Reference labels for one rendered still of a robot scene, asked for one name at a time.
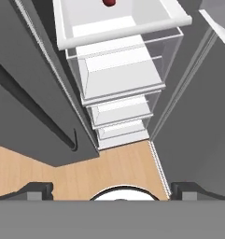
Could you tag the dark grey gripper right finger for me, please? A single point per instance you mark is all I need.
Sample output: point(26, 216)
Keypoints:
point(187, 190)

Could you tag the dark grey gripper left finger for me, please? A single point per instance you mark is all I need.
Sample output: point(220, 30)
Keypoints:
point(39, 190)

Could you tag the small white fridge drawer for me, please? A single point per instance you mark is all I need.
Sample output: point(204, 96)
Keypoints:
point(123, 137)

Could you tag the clear fridge drawer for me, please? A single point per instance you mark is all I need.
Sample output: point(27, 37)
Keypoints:
point(123, 74)

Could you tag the white fridge shelf tray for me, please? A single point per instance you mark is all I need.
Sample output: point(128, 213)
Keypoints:
point(117, 29)

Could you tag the red strawberry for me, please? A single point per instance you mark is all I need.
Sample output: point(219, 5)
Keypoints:
point(109, 2)

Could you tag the white round disc black rim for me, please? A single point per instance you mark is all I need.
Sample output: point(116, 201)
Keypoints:
point(123, 194)

